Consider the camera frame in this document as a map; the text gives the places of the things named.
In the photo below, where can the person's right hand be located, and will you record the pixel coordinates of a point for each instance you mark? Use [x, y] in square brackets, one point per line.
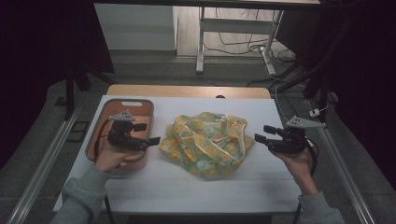
[299, 169]

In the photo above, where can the black stand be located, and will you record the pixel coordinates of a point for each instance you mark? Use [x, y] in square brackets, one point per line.
[69, 93]
[323, 93]

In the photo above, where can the black floor plate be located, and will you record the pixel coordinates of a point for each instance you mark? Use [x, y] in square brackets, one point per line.
[79, 131]

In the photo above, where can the person's left hand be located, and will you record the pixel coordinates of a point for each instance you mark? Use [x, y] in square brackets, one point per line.
[109, 157]

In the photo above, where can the aluminium floor rail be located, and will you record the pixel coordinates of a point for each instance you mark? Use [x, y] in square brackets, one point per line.
[342, 168]
[46, 161]

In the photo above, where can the orange basket with grey rim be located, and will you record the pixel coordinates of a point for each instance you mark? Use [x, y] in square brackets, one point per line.
[141, 109]

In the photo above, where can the white table mat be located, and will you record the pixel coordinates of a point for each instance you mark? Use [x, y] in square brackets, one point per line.
[174, 193]

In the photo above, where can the small white adapter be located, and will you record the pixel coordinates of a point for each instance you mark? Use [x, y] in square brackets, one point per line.
[314, 113]

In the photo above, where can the yellow floral tote bag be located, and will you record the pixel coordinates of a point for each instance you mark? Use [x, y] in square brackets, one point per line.
[208, 146]

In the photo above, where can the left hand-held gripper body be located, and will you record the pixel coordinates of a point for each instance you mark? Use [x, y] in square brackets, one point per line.
[123, 137]

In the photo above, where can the white desk frame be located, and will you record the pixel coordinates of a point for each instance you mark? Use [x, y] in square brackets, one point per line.
[236, 26]

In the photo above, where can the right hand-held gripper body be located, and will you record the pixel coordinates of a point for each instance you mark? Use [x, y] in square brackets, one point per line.
[289, 141]

